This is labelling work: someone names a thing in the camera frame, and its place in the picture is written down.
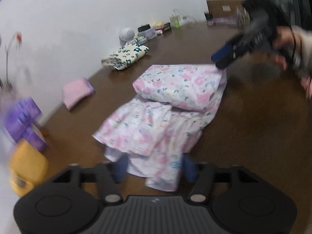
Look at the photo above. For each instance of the person's right hand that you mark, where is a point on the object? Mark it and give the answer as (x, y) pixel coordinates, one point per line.
(284, 36)

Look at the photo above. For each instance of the purple white tissue pack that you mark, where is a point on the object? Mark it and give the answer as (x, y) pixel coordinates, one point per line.
(36, 139)

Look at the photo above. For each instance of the white power strip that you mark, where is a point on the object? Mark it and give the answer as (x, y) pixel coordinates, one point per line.
(185, 20)

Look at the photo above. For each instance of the yellow note stack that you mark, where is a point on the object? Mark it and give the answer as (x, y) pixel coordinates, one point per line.
(158, 24)

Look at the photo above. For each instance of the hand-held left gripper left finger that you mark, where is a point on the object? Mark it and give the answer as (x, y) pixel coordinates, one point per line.
(120, 169)

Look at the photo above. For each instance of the brown wooden board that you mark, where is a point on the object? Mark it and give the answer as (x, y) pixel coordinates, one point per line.
(219, 8)

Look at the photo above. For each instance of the person's right forearm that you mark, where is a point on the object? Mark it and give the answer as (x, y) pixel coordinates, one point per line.
(304, 50)

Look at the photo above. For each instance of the white robot speaker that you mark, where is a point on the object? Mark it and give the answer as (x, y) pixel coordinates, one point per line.
(127, 34)

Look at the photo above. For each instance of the pink floral dress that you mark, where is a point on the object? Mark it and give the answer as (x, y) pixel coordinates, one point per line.
(175, 85)

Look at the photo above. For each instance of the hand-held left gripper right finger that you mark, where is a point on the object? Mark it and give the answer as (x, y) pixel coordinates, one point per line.
(189, 168)

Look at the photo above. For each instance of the purple soft tissue pack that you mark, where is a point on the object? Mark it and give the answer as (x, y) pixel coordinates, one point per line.
(22, 117)

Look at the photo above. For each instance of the white tube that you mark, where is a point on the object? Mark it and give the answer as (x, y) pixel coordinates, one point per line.
(159, 32)

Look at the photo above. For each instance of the yellow mug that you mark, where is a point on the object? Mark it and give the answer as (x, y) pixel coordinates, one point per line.
(29, 165)

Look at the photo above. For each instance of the plain pink cloth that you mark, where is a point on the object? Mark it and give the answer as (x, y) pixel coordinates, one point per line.
(76, 92)

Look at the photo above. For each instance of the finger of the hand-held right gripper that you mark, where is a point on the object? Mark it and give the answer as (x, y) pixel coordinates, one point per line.
(231, 59)
(224, 52)

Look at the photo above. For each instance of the dried rose bouquet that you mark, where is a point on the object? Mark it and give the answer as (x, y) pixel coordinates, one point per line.
(18, 37)

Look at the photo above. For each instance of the grey printed tin box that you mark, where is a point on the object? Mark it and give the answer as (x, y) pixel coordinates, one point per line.
(148, 33)

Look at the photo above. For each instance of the dark red box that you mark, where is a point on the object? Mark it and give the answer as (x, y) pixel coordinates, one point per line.
(166, 27)

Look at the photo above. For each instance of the black charger block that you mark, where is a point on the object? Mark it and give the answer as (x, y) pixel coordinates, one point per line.
(143, 27)

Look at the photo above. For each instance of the small orange item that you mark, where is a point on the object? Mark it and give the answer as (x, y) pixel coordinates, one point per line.
(44, 133)

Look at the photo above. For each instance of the cream green-flowered folded cloth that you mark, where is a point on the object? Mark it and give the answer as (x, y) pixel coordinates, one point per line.
(126, 56)

